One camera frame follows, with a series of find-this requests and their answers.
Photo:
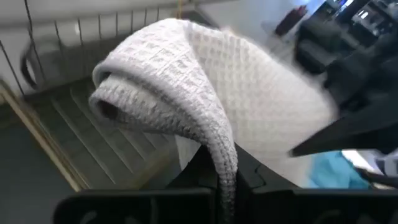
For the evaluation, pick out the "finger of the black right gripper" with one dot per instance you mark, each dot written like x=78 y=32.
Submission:
x=357 y=133
x=379 y=179

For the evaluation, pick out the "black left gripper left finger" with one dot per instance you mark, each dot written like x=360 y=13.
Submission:
x=140 y=208

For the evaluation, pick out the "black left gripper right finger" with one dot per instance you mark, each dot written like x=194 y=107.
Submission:
x=280 y=208

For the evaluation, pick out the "light blue microfiber towel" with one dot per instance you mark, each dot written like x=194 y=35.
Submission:
x=335 y=171

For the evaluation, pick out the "white waffle weave towel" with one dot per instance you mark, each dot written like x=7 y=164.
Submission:
x=202 y=77

